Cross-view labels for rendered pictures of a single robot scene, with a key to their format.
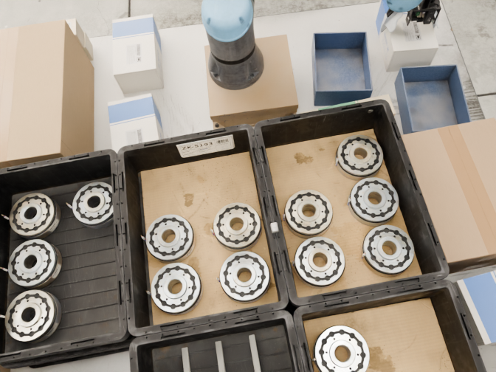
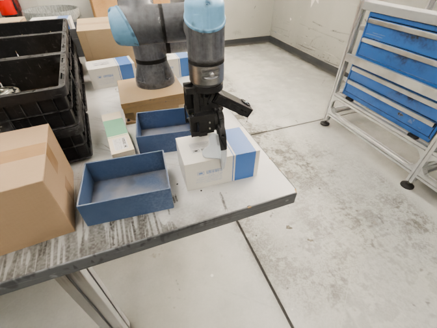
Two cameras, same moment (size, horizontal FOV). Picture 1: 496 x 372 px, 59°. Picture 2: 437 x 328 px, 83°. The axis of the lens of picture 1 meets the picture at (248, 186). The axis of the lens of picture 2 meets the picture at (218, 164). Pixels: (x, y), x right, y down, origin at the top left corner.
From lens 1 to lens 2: 132 cm
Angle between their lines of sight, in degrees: 44
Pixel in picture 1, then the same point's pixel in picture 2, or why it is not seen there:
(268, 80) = (144, 92)
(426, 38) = (194, 156)
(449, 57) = (207, 207)
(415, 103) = (140, 184)
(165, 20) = (285, 142)
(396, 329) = not seen: outside the picture
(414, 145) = (32, 131)
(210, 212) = not seen: hidden behind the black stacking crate
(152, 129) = (107, 66)
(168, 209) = not seen: hidden behind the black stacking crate
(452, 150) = (13, 152)
